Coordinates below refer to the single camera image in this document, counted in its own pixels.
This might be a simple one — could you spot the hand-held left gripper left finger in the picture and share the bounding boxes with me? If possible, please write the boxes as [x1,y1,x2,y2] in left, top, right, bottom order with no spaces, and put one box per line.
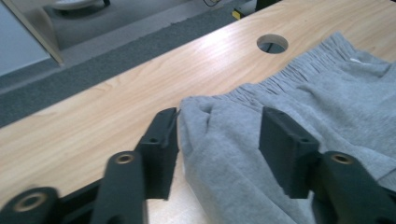
[134,106,180,201]

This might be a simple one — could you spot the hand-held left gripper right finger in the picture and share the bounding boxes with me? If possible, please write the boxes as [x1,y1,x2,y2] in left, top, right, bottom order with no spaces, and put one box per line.
[259,105,321,200]

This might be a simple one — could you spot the grey shorts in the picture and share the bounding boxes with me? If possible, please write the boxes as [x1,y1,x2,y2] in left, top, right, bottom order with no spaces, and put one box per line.
[177,31,396,224]

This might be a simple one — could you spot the black yellow-striped stand base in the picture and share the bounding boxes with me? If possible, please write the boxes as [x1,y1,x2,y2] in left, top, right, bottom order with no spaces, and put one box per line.
[232,0,283,21]

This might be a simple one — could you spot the round base under desk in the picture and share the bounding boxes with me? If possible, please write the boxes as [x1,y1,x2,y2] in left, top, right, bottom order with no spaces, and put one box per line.
[50,0,111,12]

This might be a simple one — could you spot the white cabinet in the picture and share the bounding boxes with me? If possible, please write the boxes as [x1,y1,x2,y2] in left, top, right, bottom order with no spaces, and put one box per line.
[0,3,52,77]

